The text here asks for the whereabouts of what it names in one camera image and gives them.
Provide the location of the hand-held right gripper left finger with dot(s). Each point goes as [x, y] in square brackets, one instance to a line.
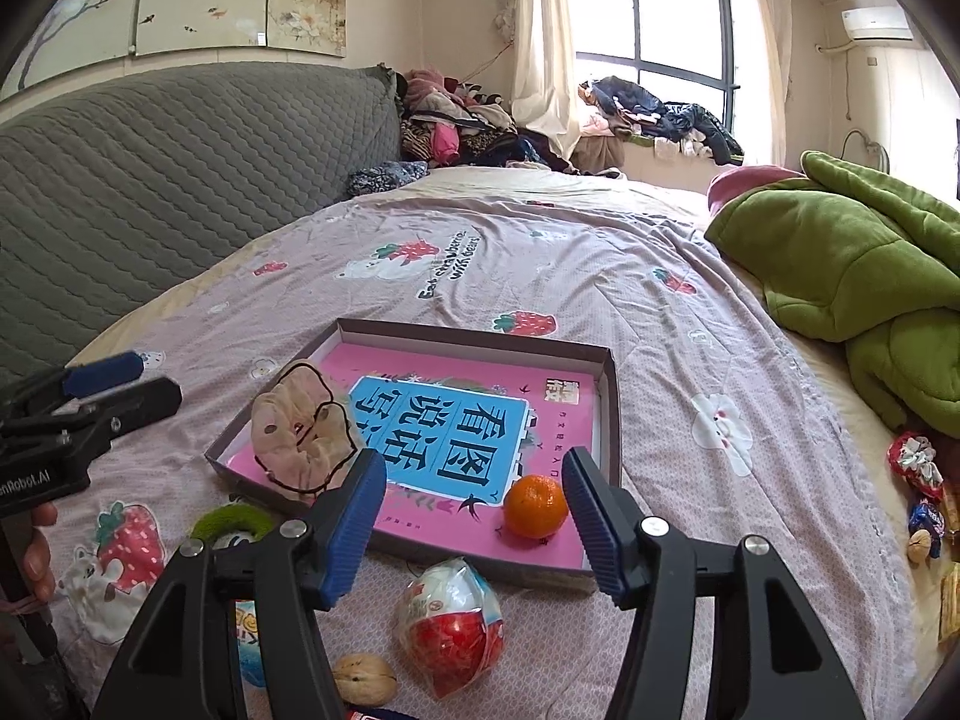
[352, 532]

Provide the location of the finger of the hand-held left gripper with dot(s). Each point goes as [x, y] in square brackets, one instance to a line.
[142, 401]
[105, 373]

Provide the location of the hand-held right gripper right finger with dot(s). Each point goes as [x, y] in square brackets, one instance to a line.
[592, 525]

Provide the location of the shallow cardboard box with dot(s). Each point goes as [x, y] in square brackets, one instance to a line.
[611, 420]

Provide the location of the green fuzzy scrunchie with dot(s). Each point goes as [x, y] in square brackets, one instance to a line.
[225, 517]

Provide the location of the walnut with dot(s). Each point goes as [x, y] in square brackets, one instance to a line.
[919, 546]
[365, 679]

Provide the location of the person's left hand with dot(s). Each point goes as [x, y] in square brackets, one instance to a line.
[39, 559]

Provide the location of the tangerine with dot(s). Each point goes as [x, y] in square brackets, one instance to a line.
[534, 506]

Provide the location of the red white toy egg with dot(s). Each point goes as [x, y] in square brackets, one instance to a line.
[450, 630]

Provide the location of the blue white snack packet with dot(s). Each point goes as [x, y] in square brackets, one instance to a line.
[251, 645]

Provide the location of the pink book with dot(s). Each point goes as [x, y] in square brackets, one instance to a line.
[465, 382]

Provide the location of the grey quilted headboard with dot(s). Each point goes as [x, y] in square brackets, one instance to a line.
[165, 180]

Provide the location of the strawberry printed bed sheet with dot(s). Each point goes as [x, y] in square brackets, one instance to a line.
[615, 255]

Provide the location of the dark floral cloth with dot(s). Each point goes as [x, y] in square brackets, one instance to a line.
[382, 180]

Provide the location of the snacks at bed edge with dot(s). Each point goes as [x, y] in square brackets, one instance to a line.
[915, 461]

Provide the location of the blue orange candy wrapper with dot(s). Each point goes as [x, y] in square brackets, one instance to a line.
[924, 517]

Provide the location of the yellow snack packet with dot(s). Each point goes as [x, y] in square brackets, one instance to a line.
[951, 600]

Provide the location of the green blanket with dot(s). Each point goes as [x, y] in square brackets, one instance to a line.
[847, 255]

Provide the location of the red pillow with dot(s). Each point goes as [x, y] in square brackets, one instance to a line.
[750, 180]

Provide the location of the clothes on windowsill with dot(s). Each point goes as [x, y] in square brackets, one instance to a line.
[660, 116]

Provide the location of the pile of clothes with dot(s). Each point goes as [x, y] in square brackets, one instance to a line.
[465, 120]

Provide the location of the cream curtain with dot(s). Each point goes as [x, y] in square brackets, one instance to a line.
[544, 37]
[769, 52]

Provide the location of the black framed window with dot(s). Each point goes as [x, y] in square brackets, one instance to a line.
[675, 15]

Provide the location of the white air conditioner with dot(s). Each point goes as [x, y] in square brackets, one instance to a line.
[877, 22]

